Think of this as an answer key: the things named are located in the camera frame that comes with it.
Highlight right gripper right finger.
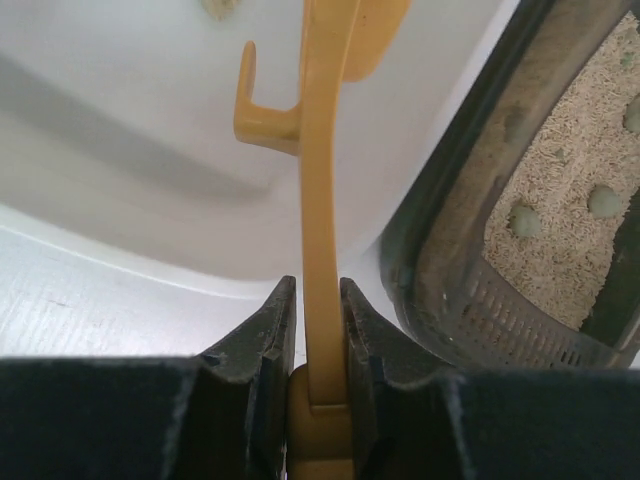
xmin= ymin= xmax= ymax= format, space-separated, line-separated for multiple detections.
xmin=340 ymin=278 xmax=639 ymax=479

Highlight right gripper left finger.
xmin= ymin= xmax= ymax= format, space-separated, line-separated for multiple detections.
xmin=1 ymin=276 xmax=296 ymax=479

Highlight dark brown litter box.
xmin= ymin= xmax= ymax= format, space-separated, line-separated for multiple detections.
xmin=382 ymin=1 xmax=639 ymax=368

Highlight yellow litter scoop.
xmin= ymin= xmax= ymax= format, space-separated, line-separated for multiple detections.
xmin=233 ymin=0 xmax=410 ymax=479

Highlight beige litter pellets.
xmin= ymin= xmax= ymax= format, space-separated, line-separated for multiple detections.
xmin=483 ymin=13 xmax=639 ymax=330

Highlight white plastic tub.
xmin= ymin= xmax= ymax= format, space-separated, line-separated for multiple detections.
xmin=0 ymin=0 xmax=521 ymax=301

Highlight clump in white tub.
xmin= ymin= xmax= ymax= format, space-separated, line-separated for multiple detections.
xmin=200 ymin=0 xmax=240 ymax=21

